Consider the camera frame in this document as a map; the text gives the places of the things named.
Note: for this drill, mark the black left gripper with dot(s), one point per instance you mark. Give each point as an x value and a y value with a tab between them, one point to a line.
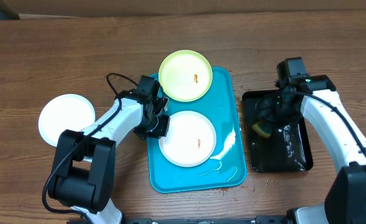
165	120

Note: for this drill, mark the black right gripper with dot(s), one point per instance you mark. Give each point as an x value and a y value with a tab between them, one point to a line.
268	114

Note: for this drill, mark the pink white plate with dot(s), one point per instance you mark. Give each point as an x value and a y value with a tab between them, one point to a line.
190	139

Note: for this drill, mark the green rimmed plate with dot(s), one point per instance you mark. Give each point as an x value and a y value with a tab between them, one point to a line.
185	75

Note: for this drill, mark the green yellow sponge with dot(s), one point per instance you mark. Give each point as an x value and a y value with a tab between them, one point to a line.
263	128

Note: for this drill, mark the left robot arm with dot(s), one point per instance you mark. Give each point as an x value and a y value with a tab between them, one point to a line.
82	176

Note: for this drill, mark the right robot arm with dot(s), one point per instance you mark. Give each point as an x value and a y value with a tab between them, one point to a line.
315	98

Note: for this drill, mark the black water tray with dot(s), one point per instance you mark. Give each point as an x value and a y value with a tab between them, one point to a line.
286	150

